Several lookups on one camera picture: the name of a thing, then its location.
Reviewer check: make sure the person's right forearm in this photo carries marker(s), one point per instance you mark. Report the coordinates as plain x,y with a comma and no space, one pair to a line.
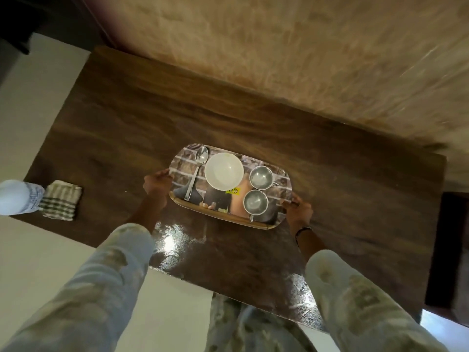
351,300

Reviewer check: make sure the white ceramic bowl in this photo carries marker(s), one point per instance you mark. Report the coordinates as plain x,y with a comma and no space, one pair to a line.
224,171

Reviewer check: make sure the person's patterned trousers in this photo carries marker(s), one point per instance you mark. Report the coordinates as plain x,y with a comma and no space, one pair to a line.
252,329

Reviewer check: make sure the small steel cup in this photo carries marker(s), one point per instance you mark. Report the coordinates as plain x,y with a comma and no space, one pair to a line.
255,202
261,178

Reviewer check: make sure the person's right thumb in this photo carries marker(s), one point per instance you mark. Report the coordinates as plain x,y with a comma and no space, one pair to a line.
295,200

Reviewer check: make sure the steel spoon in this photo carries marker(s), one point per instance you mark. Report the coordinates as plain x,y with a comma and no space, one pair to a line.
196,172

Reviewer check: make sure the clear plastic bottle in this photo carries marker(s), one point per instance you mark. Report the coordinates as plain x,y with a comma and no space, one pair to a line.
18,197

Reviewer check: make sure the person's left thumb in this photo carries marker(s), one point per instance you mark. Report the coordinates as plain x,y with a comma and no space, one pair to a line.
164,174

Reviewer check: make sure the green checked folded cloth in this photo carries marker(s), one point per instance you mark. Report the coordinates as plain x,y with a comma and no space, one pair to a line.
60,200

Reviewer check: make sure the printed rectangular serving tray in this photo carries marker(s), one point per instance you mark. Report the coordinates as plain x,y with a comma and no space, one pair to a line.
227,212

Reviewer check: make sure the person's left forearm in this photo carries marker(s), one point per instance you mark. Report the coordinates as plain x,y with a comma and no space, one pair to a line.
66,289

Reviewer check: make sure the person's left hand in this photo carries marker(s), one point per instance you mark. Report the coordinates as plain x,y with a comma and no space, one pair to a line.
155,186

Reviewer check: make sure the person's right hand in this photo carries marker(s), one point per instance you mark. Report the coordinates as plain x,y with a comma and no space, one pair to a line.
299,216

